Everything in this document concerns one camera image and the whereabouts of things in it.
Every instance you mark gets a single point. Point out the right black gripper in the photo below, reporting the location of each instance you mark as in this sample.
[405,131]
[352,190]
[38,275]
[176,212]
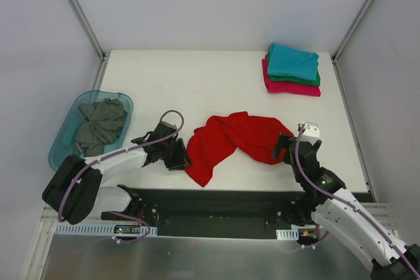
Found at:
[288,148]

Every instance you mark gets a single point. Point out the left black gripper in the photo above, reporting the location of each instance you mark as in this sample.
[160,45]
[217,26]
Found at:
[171,154]

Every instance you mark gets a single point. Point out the red t shirt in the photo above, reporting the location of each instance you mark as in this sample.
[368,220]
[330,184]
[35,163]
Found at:
[220,137]

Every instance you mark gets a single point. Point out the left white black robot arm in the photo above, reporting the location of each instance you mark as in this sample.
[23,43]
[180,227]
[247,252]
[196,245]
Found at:
[78,186]

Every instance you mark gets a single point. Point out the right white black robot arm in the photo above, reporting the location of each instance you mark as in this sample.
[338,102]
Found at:
[327,202]

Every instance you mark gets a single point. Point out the pink folded t shirt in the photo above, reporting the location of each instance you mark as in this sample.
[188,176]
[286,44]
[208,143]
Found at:
[287,87]

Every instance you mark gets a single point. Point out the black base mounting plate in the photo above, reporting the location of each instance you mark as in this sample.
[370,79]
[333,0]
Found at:
[206,213]

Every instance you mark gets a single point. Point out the green folded t shirt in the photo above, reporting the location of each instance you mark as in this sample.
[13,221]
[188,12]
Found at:
[290,79]

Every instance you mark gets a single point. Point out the teal folded t shirt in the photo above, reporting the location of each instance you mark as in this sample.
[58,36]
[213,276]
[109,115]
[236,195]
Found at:
[289,62]

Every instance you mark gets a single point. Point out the grey crumpled t shirt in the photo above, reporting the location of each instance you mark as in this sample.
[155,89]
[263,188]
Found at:
[102,124]

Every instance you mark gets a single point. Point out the blue plastic bin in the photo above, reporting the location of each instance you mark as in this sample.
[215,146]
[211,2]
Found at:
[64,144]

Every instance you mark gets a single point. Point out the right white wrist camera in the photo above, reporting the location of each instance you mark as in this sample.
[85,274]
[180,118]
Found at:
[309,132]

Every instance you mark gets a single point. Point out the right white cable duct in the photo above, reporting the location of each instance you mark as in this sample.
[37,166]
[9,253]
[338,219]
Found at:
[288,235]

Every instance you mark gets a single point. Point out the white cable duct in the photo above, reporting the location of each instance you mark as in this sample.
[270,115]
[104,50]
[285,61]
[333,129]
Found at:
[288,235]
[93,229]

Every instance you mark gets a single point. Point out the left white cable duct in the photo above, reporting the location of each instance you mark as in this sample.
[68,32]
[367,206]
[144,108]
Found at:
[93,229]

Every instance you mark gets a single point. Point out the left aluminium frame post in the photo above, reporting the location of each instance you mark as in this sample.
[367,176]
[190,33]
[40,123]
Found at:
[87,28]

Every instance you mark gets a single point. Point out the aluminium frame post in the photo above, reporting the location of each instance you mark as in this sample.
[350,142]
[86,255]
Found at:
[355,24]
[87,28]

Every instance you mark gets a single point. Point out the right aluminium frame post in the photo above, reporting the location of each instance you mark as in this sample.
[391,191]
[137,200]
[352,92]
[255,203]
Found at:
[355,24]

